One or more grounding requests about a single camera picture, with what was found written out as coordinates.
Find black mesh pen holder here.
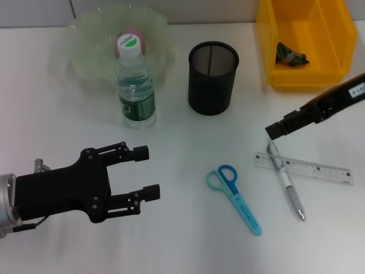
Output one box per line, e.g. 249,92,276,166
188,41,240,116

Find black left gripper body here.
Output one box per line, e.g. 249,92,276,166
15,148,112,224

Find green plastic wrapper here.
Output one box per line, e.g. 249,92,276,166
274,42,310,68

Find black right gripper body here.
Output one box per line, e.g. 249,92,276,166
299,73,365,124

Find clear plastic ruler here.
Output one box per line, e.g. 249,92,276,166
253,151,354,186

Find blue scissors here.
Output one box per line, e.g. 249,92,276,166
205,164,262,236

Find yellow plastic bin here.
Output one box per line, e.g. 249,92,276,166
255,0,359,92

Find water bottle green label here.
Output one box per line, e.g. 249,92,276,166
115,33,157,130

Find white grey pen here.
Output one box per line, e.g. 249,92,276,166
266,138,307,222

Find translucent green fruit plate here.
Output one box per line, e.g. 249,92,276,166
52,3,176,96

